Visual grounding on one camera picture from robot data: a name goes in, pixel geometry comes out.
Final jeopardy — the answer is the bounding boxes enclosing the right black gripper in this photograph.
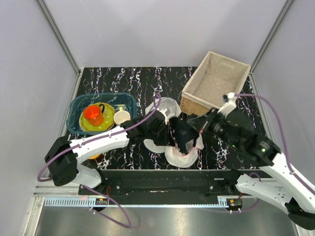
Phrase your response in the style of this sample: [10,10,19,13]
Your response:
[187,106,241,149]

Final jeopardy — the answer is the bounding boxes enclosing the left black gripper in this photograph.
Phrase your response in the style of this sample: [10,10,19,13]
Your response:
[147,122,175,147]

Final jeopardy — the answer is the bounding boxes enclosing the black bra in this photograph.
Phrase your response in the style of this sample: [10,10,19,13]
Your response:
[169,117,199,154]

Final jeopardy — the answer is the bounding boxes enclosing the pink-trimmed mesh laundry bag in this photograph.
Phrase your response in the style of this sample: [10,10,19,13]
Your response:
[164,134,204,168]

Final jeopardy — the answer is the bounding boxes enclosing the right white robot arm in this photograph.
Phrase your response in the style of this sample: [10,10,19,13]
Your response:
[186,109,315,231]

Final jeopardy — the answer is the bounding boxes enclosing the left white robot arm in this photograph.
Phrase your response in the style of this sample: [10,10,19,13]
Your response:
[45,113,170,195]

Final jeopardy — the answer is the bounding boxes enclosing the grey-trimmed mesh laundry bag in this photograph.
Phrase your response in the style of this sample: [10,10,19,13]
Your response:
[143,97,182,153]

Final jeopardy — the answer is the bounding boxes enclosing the cream mug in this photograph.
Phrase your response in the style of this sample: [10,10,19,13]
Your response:
[114,110,131,126]

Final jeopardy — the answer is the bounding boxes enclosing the teal plastic tub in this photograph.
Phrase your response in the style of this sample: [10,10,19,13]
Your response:
[66,92,138,135]

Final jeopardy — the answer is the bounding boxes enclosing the yellow-green plate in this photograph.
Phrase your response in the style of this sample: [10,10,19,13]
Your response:
[79,102,115,132]

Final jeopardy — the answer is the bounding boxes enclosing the wicker basket with liner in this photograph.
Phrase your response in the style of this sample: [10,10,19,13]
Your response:
[180,51,251,115]

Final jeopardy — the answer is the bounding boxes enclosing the orange mug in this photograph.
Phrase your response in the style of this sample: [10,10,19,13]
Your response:
[83,104,105,126]

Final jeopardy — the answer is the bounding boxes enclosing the orange bowl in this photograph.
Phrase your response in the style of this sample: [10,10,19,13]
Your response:
[89,153,101,160]

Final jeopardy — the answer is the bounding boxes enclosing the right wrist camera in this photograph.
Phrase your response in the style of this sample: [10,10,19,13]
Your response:
[218,92,237,117]

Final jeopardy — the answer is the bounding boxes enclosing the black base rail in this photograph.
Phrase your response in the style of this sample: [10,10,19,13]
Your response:
[78,169,261,206]

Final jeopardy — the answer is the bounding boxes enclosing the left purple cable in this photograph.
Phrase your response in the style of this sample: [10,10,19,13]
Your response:
[36,92,162,229]

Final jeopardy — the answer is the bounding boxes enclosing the purple cable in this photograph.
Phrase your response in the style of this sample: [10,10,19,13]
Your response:
[233,92,315,195]
[36,92,162,229]

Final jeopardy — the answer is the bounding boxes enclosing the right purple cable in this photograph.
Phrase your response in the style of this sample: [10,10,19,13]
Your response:
[233,92,315,195]

